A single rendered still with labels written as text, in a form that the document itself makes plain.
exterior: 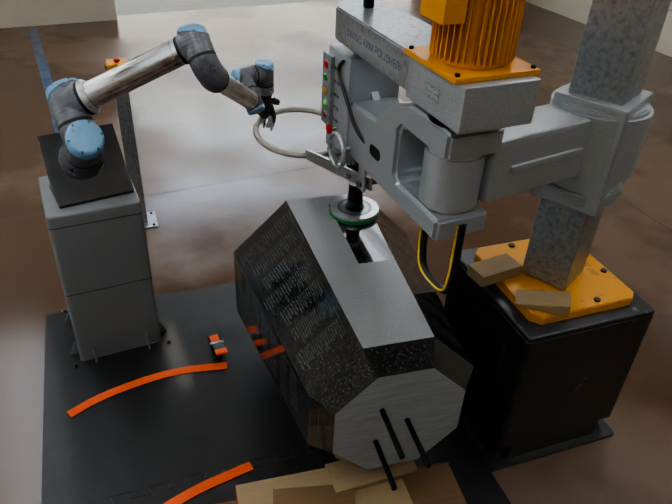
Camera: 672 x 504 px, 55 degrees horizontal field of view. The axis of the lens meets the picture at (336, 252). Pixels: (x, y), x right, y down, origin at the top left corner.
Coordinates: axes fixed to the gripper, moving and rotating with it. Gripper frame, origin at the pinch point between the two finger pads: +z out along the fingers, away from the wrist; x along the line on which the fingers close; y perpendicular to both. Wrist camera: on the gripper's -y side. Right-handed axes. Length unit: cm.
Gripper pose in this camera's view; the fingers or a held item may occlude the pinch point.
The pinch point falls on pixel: (268, 126)
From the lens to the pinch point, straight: 347.2
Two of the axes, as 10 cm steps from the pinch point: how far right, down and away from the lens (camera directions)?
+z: -0.6, 7.7, 6.4
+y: -6.0, 4.8, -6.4
